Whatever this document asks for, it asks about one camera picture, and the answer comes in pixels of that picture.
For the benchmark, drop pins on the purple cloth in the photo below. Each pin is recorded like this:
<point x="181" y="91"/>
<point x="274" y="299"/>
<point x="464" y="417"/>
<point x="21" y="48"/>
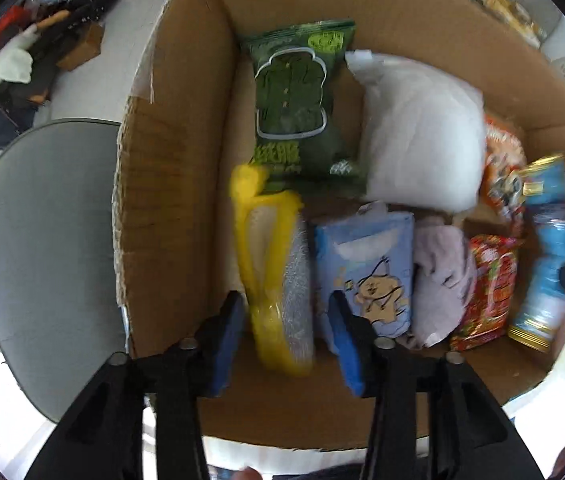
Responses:
<point x="442" y="280"/>

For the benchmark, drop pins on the yellow plastic bag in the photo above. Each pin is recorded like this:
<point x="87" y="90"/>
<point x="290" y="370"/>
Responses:
<point x="504" y="5"/>

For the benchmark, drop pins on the green snack packet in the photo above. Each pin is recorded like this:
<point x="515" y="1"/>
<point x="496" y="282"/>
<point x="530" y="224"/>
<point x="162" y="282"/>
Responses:
<point x="292" y="100"/>

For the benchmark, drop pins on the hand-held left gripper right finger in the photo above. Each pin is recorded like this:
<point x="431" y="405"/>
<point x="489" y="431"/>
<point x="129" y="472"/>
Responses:
<point x="350" y="350"/>

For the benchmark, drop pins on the blue cartoon tissue pack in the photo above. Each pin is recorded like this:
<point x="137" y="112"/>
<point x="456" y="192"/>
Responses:
<point x="372" y="270"/>

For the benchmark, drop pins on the orange snack packet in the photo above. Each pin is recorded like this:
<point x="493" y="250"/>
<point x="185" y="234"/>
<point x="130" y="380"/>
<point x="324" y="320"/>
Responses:
<point x="502" y="155"/>

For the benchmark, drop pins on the light blue white packet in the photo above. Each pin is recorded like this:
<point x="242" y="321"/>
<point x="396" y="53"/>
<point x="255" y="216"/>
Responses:
<point x="547" y="270"/>

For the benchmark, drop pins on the blue gold-edged packet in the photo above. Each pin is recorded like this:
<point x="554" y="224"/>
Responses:
<point x="547" y="180"/>

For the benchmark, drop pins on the small brown cardboard box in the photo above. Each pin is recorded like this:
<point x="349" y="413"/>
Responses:
<point x="82" y="47"/>

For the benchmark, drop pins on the white stuffed plastic bag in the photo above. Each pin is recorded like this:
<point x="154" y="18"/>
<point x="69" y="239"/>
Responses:
<point x="422" y="130"/>

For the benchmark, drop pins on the yellow packed scrub sponge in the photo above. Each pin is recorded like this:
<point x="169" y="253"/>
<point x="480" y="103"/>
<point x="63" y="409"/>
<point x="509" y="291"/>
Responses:
<point x="272" y="270"/>

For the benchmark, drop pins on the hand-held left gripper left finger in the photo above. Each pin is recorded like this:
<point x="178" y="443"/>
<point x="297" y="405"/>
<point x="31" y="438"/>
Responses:
<point x="225" y="347"/>

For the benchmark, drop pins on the red snack packet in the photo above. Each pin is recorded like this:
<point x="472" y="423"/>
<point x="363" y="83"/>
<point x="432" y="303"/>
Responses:
<point x="487" y="295"/>

